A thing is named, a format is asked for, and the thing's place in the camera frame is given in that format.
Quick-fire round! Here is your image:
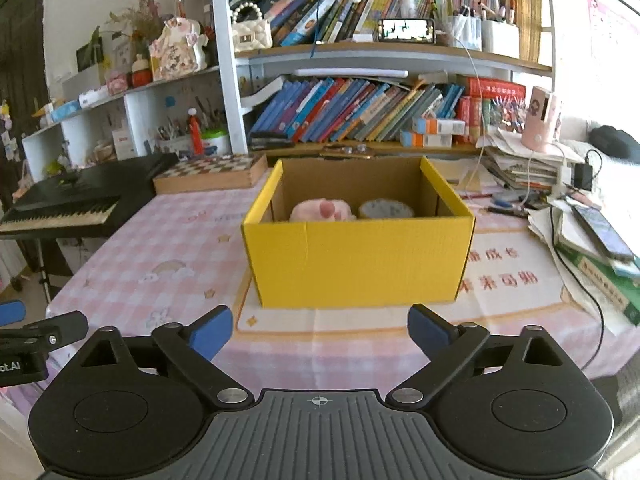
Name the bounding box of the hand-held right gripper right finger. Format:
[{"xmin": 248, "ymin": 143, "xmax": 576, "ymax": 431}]
[{"xmin": 385, "ymin": 303, "xmax": 586, "ymax": 408}]

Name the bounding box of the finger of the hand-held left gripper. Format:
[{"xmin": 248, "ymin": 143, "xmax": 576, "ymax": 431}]
[
  {"xmin": 0, "ymin": 300, "xmax": 27, "ymax": 327},
  {"xmin": 0, "ymin": 310, "xmax": 90, "ymax": 351}
]

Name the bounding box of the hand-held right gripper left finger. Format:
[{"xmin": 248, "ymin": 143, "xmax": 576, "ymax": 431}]
[{"xmin": 80, "ymin": 305, "xmax": 256, "ymax": 408}]

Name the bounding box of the yellow cardboard box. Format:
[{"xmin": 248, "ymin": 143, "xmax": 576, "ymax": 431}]
[{"xmin": 241, "ymin": 156, "xmax": 476, "ymax": 309}]

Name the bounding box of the yellow tape roll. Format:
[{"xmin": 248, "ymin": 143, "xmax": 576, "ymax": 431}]
[{"xmin": 357, "ymin": 199, "xmax": 416, "ymax": 219}]

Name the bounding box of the pink pig plush toy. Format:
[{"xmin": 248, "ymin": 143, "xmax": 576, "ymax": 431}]
[{"xmin": 289, "ymin": 197, "xmax": 358, "ymax": 222}]

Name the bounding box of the pink checkered cloth desktop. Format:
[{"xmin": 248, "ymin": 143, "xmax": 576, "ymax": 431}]
[{"xmin": 45, "ymin": 180, "xmax": 640, "ymax": 411}]

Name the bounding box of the black keyboard stand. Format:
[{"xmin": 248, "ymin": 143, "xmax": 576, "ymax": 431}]
[{"xmin": 10, "ymin": 237, "xmax": 76, "ymax": 306}]

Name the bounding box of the black electronic keyboard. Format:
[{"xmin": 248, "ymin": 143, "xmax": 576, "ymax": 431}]
[{"xmin": 0, "ymin": 152, "xmax": 180, "ymax": 238}]

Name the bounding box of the wooden chess board box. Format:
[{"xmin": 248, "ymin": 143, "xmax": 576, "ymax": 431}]
[{"xmin": 152, "ymin": 154, "xmax": 268, "ymax": 196}]

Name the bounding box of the green cover book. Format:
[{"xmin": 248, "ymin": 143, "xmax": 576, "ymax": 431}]
[{"xmin": 555, "ymin": 240, "xmax": 640, "ymax": 326}]

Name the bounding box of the stack of papers and books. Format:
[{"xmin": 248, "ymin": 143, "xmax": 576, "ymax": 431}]
[{"xmin": 482, "ymin": 132, "xmax": 640, "ymax": 326}]

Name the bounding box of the white jar green lid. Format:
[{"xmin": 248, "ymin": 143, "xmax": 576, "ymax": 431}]
[{"xmin": 200, "ymin": 129, "xmax": 232, "ymax": 157}]

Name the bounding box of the pen holder with brushes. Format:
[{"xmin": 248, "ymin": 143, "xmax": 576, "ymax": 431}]
[{"xmin": 157, "ymin": 120, "xmax": 193, "ymax": 155}]

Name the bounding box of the white box red label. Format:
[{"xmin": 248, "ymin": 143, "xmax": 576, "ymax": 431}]
[{"xmin": 111, "ymin": 127, "xmax": 137, "ymax": 160}]

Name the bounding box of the orange white medicine box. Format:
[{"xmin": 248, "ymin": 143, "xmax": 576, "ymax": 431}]
[
  {"xmin": 412, "ymin": 117, "xmax": 466, "ymax": 135},
  {"xmin": 400, "ymin": 131, "xmax": 453, "ymax": 148}
]

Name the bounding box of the red glue bottle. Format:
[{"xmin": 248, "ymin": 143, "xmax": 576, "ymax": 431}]
[{"xmin": 187, "ymin": 107, "xmax": 203, "ymax": 156}]

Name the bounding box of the black smartphone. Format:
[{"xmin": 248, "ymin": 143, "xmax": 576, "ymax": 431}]
[
  {"xmin": 572, "ymin": 204, "xmax": 636, "ymax": 261},
  {"xmin": 377, "ymin": 18, "xmax": 436, "ymax": 43}
]

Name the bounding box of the blue wet wipes pack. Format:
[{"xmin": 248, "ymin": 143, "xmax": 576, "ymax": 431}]
[{"xmin": 50, "ymin": 100, "xmax": 82, "ymax": 122}]

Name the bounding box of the white side cabinet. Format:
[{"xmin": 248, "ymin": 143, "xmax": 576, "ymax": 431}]
[{"xmin": 22, "ymin": 65, "xmax": 236, "ymax": 171}]

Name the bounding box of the white wipes pack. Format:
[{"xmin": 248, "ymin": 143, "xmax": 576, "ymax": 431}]
[{"xmin": 78, "ymin": 86, "xmax": 110, "ymax": 108}]

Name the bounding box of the row of blue red books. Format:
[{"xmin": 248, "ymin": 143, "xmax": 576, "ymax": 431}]
[{"xmin": 250, "ymin": 76, "xmax": 527, "ymax": 145}]

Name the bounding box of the pink cylindrical desk device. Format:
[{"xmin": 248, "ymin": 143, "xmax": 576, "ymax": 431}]
[{"xmin": 521, "ymin": 86, "xmax": 563, "ymax": 153}]

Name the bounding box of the red white doll jar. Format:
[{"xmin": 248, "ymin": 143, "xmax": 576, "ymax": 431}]
[{"xmin": 131, "ymin": 54, "xmax": 153, "ymax": 87}]

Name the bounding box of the dark cap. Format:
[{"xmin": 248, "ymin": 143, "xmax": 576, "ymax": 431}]
[{"xmin": 587, "ymin": 125, "xmax": 640, "ymax": 163}]

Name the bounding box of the white shelf light bar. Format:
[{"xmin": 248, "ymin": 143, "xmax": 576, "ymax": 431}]
[{"xmin": 295, "ymin": 67, "xmax": 401, "ymax": 78}]

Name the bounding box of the white wooden bookshelf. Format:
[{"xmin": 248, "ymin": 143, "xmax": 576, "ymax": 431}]
[{"xmin": 210, "ymin": 0, "xmax": 556, "ymax": 156}]

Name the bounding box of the pink floral cow figurine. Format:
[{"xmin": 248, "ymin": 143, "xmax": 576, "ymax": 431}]
[{"xmin": 148, "ymin": 16, "xmax": 208, "ymax": 82}]

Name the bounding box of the white quilted pearl handbag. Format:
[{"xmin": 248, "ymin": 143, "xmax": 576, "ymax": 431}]
[{"xmin": 231, "ymin": 2, "xmax": 273, "ymax": 52}]

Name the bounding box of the white pen holder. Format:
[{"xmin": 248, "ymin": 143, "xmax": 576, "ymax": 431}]
[
  {"xmin": 450, "ymin": 14, "xmax": 483, "ymax": 51},
  {"xmin": 482, "ymin": 19, "xmax": 521, "ymax": 58}
]

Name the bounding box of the dried flower bunch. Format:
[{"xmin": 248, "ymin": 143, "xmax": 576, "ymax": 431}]
[{"xmin": 105, "ymin": 0, "xmax": 166, "ymax": 46}]

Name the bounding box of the row of leaning colourful books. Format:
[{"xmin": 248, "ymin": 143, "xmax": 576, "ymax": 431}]
[{"xmin": 265, "ymin": 0, "xmax": 543, "ymax": 61}]

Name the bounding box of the small black frame board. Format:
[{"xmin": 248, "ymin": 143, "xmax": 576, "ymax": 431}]
[{"xmin": 76, "ymin": 40, "xmax": 105, "ymax": 72}]

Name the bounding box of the pink wall paper note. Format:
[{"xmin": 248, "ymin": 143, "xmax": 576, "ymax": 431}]
[{"xmin": 587, "ymin": 0, "xmax": 640, "ymax": 76}]

